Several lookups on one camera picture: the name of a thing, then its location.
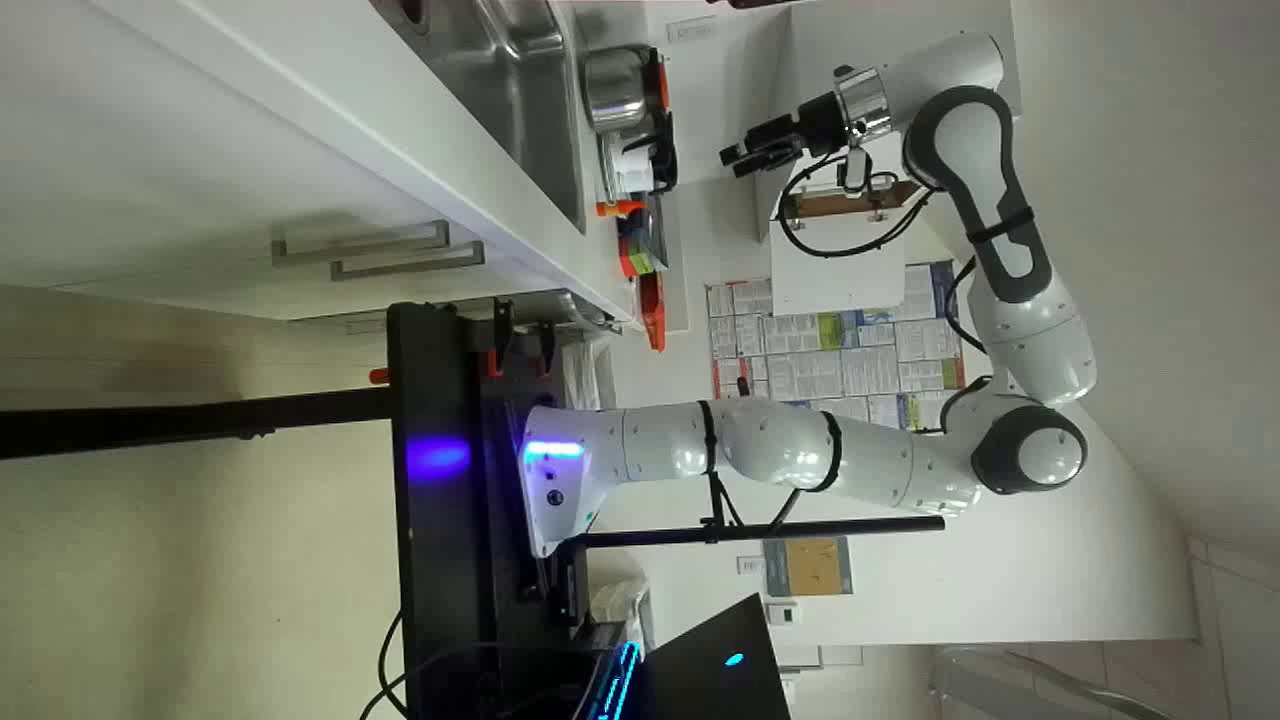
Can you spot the black computer blue LED strips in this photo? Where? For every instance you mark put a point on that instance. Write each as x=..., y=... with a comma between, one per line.
x=619, y=681

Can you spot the orange green plastic object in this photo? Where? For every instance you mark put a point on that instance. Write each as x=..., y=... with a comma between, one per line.
x=642, y=247

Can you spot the black clamp orange tips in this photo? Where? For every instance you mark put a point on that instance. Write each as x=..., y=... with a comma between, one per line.
x=544, y=347
x=497, y=340

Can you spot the black robot platform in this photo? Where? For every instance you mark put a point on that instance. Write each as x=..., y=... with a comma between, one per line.
x=433, y=563

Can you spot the black laptop blue light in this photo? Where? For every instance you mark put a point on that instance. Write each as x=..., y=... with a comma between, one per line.
x=705, y=665

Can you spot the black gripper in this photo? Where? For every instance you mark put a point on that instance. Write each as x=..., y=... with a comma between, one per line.
x=816, y=125

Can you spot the long orange plastic object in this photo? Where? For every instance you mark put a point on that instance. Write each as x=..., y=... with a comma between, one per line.
x=654, y=315

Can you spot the white lower cabinet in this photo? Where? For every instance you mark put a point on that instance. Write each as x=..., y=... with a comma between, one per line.
x=202, y=132

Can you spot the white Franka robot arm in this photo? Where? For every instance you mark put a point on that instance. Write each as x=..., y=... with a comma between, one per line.
x=801, y=445

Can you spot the thin black rod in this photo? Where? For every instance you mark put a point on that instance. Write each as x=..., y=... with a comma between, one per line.
x=801, y=530

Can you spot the black metal pole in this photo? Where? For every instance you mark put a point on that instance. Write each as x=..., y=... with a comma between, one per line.
x=162, y=426

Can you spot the small orange plastic object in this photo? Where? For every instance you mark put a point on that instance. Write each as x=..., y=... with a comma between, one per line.
x=619, y=210

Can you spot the stainless steel sink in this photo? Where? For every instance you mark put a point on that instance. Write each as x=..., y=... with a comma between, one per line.
x=533, y=104

